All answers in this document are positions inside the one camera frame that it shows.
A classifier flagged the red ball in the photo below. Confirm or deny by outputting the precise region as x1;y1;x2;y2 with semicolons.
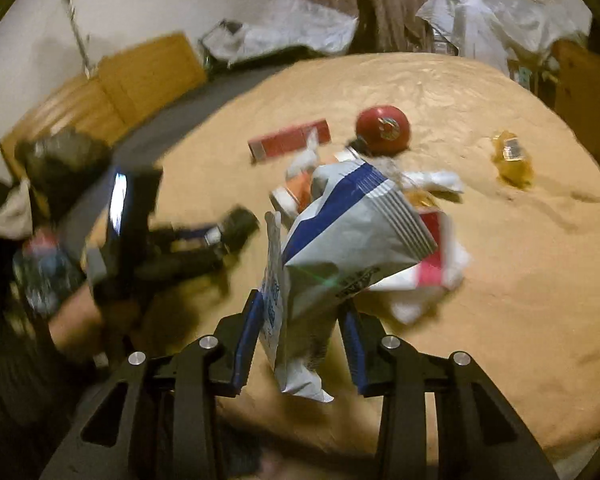
356;105;412;153

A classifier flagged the dark grey bed sheet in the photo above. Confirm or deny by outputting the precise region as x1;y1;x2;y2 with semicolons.
55;62;286;241

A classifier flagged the white red packet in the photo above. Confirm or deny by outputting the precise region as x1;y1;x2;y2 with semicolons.
370;210;473;323

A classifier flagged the orange white packet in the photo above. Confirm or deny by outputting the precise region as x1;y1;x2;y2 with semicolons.
270;147;361;216

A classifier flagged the dark crumpled bag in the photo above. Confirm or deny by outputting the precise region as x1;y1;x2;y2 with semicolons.
17;129;112;213

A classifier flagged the blue printed packet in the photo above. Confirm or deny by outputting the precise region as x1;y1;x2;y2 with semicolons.
12;237;83;313

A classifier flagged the dark wooden chair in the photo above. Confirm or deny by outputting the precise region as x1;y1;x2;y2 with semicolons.
355;0;381;53

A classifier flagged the wooden headboard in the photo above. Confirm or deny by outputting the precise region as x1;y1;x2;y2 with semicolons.
0;32;208;181

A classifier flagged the white blue snack bag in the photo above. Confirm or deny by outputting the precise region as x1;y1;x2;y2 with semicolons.
257;160;466;403

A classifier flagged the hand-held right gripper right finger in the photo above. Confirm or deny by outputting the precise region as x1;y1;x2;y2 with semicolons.
337;305;561;480

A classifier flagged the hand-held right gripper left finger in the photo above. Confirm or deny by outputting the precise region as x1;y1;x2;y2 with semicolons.
39;287;266;480

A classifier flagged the wall cable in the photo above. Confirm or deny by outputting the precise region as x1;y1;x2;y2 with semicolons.
62;0;95;80

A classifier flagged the red flat box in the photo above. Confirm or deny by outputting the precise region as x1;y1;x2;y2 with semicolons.
247;119;332;162

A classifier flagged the yellow plastic bottle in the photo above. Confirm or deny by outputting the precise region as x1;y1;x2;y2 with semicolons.
490;130;535;188

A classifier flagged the clear plastic cover sheet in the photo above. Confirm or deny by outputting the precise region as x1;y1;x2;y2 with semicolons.
415;0;593;76
200;0;358;66

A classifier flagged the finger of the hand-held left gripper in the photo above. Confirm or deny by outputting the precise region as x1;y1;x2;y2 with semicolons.
154;205;262;257
144;249;232;287

